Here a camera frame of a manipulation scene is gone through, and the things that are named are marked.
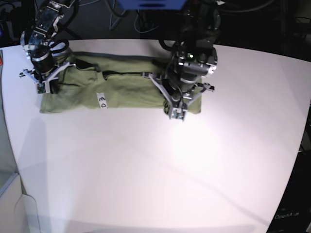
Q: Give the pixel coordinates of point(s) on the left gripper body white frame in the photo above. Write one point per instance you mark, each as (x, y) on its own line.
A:
(177, 100)

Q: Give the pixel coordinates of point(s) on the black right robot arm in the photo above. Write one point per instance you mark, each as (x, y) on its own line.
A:
(40, 46)

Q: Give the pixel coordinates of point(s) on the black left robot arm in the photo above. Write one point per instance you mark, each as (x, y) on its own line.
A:
(193, 57)

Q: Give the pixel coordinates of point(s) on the blue box overhead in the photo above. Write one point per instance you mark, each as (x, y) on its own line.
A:
(152, 4)

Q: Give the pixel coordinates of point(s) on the white bin at left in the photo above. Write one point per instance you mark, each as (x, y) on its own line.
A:
(18, 212)

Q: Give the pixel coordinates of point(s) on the black OpenArm labelled box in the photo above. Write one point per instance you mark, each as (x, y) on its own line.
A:
(293, 214)

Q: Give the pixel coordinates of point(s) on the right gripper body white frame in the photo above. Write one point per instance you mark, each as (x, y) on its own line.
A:
(45, 72)

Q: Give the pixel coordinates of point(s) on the green T-shirt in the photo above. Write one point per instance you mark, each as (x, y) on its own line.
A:
(121, 79)

